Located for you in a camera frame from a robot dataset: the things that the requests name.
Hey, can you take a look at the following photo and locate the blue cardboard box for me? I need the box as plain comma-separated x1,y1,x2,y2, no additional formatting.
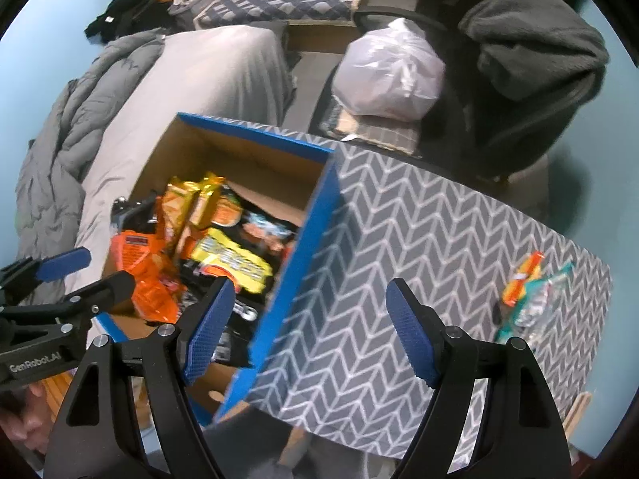
97,112,345,427

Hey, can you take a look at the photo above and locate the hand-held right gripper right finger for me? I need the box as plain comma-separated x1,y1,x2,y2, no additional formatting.
385,278,572,479

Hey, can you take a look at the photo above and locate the person's left hand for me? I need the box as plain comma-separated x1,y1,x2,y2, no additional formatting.
0,385,53,462

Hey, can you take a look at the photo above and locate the teal snack packet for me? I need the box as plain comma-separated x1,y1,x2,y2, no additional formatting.
494,259,577,346

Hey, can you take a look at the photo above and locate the orange gold snack packet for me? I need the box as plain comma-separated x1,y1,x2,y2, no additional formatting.
157,177,200,256

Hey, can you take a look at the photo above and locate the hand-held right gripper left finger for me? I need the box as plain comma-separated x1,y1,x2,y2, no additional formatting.
47,275,236,479

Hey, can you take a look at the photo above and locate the grey duvet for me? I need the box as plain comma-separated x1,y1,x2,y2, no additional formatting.
15,27,167,263

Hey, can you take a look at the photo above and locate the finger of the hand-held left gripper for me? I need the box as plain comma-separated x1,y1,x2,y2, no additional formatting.
0,247,92,306
0,269,137,322

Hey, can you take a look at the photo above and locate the blue white diamond quilt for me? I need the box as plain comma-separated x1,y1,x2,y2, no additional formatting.
192,0,370,27

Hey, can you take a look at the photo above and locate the grey fleece blanket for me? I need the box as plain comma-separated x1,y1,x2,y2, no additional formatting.
459,0,609,104

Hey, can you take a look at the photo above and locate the brown cardboard box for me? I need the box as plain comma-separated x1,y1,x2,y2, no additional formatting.
286,19,359,55

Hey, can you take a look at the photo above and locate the grey checked seat cushion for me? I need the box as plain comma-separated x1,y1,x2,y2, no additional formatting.
319,100,419,156

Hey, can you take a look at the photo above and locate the black office chair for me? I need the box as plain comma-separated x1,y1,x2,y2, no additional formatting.
310,0,602,188

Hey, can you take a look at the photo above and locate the white plastic bag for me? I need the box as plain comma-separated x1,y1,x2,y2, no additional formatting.
332,17,446,121

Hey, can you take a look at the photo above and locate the small orange snack packet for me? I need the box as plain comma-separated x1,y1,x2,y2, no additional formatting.
502,252,545,309

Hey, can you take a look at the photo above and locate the pile of dark clothes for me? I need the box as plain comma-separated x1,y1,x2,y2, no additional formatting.
84,0,175,42

